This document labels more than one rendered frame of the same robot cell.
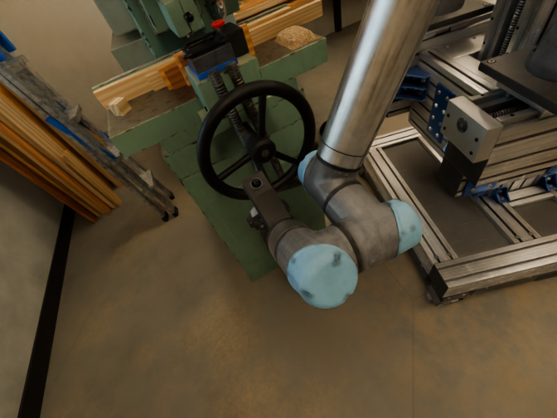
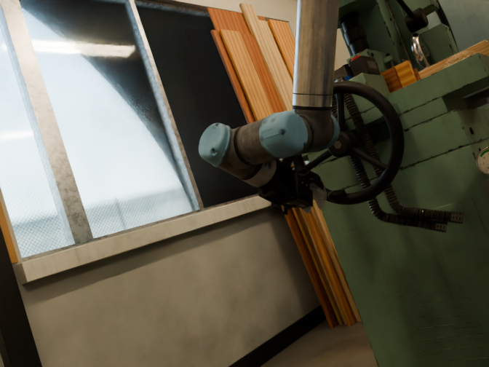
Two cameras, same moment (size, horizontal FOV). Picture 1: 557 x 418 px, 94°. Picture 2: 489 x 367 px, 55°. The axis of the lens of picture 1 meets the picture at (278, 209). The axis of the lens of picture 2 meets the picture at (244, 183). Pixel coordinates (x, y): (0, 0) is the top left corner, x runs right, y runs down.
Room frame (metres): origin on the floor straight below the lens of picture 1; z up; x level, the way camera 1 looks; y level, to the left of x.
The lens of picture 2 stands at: (-0.39, -0.69, 0.70)
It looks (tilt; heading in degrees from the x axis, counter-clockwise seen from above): 5 degrees up; 50
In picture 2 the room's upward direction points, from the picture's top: 19 degrees counter-clockwise
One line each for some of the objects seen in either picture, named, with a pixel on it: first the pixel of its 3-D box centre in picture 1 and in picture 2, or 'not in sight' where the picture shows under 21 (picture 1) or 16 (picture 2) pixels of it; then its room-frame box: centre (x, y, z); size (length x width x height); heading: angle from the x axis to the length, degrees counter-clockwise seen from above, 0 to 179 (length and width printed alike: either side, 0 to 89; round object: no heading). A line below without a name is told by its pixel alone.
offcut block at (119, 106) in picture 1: (119, 106); not in sight; (0.73, 0.29, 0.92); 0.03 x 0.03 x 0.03; 54
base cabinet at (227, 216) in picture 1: (248, 179); (460, 272); (0.95, 0.09, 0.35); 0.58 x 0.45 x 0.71; 12
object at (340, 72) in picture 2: (215, 48); (347, 75); (0.65, 0.01, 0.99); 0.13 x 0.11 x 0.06; 102
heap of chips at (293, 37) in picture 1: (293, 33); (460, 59); (0.80, -0.21, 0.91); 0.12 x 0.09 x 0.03; 12
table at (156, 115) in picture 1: (221, 89); (374, 116); (0.73, 0.03, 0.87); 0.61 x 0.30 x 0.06; 102
